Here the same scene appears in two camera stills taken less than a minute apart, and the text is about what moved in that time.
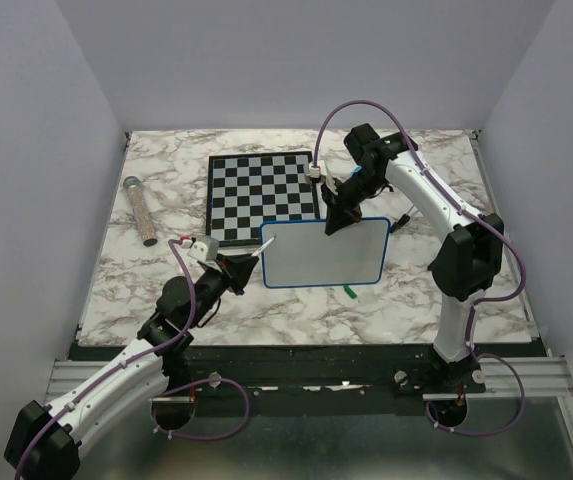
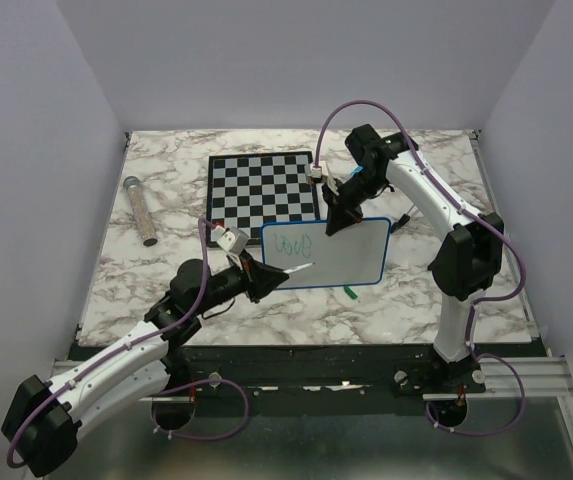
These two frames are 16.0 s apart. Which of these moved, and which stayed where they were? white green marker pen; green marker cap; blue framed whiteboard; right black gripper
Moved: white green marker pen
Stayed: right black gripper; green marker cap; blue framed whiteboard
